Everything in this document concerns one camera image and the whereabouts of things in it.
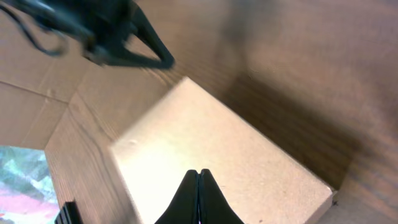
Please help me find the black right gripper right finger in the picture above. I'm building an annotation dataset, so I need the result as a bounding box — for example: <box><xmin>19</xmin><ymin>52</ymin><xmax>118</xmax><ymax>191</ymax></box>
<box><xmin>198</xmin><ymin>169</ymin><xmax>244</xmax><ymax>224</ymax></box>

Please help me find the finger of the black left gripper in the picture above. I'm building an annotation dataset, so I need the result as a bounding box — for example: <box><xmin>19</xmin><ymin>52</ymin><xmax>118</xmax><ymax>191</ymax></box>
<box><xmin>105</xmin><ymin>6</ymin><xmax>175</xmax><ymax>69</ymax></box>

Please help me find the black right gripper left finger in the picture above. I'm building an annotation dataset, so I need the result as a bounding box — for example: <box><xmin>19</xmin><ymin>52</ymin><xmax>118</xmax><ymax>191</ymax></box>
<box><xmin>155</xmin><ymin>170</ymin><xmax>199</xmax><ymax>224</ymax></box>

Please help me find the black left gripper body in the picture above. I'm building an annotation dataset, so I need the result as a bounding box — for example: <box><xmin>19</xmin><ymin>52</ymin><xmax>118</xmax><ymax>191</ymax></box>
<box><xmin>6</xmin><ymin>0</ymin><xmax>137</xmax><ymax>65</ymax></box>

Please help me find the brown cardboard box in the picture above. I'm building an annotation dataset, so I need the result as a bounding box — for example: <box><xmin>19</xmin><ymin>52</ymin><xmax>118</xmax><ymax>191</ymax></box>
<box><xmin>111</xmin><ymin>78</ymin><xmax>334</xmax><ymax>223</ymax></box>

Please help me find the cardboard wall panel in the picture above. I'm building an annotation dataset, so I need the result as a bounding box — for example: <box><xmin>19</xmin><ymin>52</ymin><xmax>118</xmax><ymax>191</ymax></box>
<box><xmin>1</xmin><ymin>12</ymin><xmax>90</xmax><ymax>149</ymax></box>

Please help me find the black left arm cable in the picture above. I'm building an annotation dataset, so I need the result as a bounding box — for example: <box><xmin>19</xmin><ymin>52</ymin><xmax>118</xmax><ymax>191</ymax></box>
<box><xmin>0</xmin><ymin>2</ymin><xmax>68</xmax><ymax>57</ymax></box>

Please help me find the black aluminium mounting rail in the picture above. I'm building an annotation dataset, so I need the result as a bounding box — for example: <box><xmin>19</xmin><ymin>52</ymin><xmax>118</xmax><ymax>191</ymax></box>
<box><xmin>54</xmin><ymin>202</ymin><xmax>83</xmax><ymax>224</ymax></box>

